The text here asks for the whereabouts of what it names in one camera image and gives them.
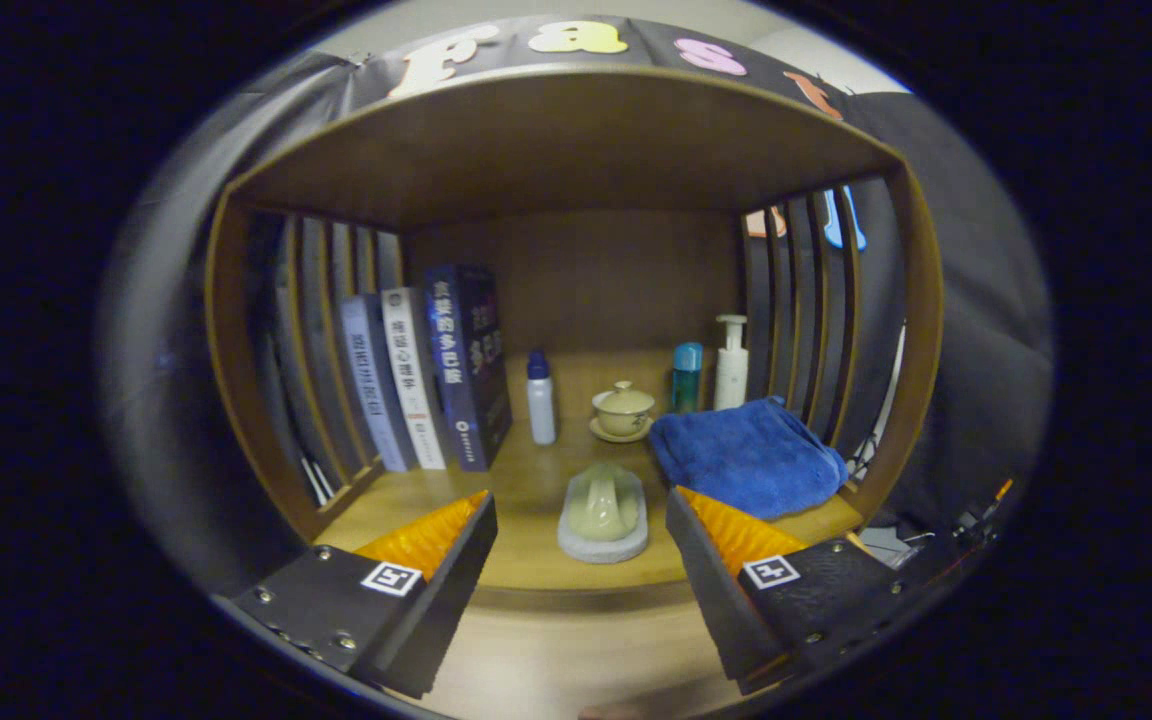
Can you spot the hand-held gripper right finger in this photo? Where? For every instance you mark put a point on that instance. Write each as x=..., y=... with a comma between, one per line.
x=721, y=600

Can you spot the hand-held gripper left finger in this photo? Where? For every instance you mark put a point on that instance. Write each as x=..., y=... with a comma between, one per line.
x=446, y=600

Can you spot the pale green soap grey dish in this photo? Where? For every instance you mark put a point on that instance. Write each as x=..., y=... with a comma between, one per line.
x=604, y=510

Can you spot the wooden countertop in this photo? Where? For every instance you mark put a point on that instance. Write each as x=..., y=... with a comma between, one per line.
x=526, y=480

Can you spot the wooden cabinet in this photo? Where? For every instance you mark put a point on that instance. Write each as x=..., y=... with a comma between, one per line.
x=576, y=140

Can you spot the blue folded towel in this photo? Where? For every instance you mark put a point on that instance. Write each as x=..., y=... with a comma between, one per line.
x=746, y=455

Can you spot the beige lidded teacup with saucer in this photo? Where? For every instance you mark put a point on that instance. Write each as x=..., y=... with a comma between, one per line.
x=622, y=410

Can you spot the white bottle blue cap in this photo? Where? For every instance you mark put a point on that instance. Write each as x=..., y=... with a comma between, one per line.
x=540, y=400

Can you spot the teal bottle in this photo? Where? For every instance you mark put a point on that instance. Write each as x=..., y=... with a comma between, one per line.
x=686, y=378

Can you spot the grey-blue book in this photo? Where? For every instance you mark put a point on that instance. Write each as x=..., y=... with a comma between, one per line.
x=373, y=385

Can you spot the white book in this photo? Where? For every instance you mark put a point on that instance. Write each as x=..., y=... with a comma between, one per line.
x=414, y=375

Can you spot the white pump bottle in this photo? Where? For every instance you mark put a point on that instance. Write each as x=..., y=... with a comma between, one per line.
x=732, y=365

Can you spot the dark blue book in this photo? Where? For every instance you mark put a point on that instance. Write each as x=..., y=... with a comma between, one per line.
x=466, y=360

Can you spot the black device with orange tip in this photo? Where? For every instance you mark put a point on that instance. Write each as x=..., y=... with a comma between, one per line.
x=976, y=520

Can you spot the black backdrop cloth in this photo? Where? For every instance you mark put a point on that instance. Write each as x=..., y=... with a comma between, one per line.
x=976, y=330

